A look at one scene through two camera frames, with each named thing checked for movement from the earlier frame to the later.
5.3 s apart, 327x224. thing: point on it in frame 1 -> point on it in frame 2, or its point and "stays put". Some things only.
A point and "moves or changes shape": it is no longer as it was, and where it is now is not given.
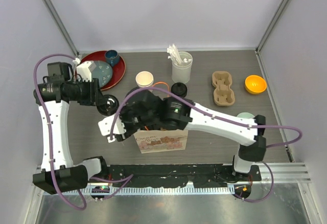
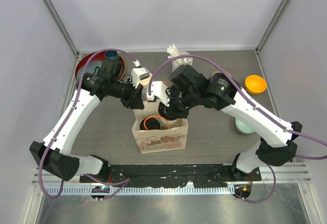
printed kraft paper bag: (161, 140) stays put
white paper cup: (105, 105) moves or changes shape
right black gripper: (129, 130) -> (181, 115)
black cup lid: (108, 105) moves or changes shape
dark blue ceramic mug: (112, 57) stays put
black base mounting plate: (196, 176) stays put
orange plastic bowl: (255, 84) stays put
